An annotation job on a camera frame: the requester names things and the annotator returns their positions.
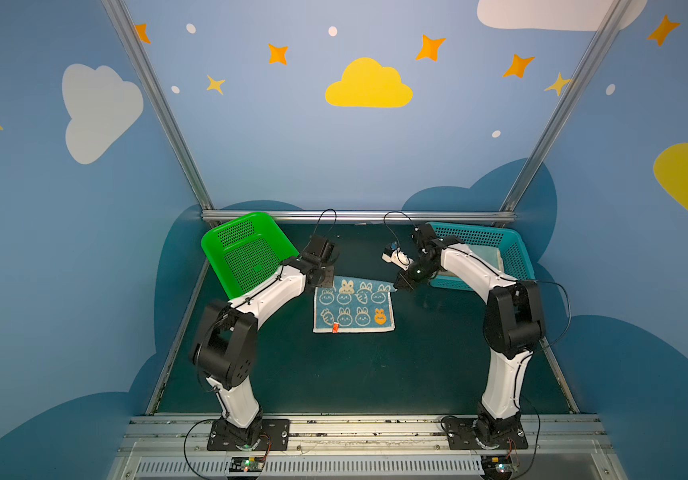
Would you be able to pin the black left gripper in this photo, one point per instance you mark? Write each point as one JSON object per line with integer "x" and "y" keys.
{"x": 325, "y": 274}

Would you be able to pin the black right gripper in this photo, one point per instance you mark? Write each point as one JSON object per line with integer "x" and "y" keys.
{"x": 407, "y": 280}

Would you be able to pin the blue bunny print towel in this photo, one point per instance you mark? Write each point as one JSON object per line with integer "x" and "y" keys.
{"x": 354, "y": 305}

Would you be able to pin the teal yellow patterned towel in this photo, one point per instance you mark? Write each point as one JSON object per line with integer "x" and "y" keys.
{"x": 491, "y": 255}

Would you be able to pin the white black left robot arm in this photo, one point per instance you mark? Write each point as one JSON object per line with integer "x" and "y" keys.
{"x": 225, "y": 347}

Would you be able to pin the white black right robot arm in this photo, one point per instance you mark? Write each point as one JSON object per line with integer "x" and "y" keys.
{"x": 513, "y": 324}

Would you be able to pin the green plastic basket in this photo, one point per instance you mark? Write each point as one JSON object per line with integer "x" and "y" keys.
{"x": 246, "y": 252}

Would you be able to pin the teal plastic basket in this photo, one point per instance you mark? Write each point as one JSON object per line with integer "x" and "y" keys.
{"x": 516, "y": 260}

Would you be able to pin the left controller circuit board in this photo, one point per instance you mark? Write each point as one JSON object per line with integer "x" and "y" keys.
{"x": 246, "y": 465}

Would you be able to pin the controller circuit board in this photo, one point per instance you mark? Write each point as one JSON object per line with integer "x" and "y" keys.
{"x": 496, "y": 468}
{"x": 246, "y": 465}

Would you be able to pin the right controller circuit board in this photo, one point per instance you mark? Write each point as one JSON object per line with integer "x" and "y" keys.
{"x": 496, "y": 468}

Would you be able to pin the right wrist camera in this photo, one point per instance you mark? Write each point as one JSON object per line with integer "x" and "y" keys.
{"x": 394, "y": 255}

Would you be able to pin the horizontal aluminium frame bar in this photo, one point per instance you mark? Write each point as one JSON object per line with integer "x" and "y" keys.
{"x": 370, "y": 216}

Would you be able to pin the right aluminium frame post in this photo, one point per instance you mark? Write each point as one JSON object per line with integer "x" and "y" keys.
{"x": 592, "y": 58}

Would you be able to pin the aluminium frame post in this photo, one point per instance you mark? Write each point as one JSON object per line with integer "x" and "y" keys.
{"x": 592, "y": 58}
{"x": 121, "y": 20}

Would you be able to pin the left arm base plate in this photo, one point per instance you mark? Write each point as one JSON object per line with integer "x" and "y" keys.
{"x": 261, "y": 434}

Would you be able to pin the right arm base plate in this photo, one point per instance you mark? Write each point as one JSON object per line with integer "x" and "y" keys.
{"x": 484, "y": 433}

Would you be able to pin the aluminium mounting rail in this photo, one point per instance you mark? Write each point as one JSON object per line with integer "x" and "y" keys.
{"x": 365, "y": 447}

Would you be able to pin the left aluminium frame post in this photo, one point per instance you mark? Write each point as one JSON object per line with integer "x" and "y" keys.
{"x": 121, "y": 20}

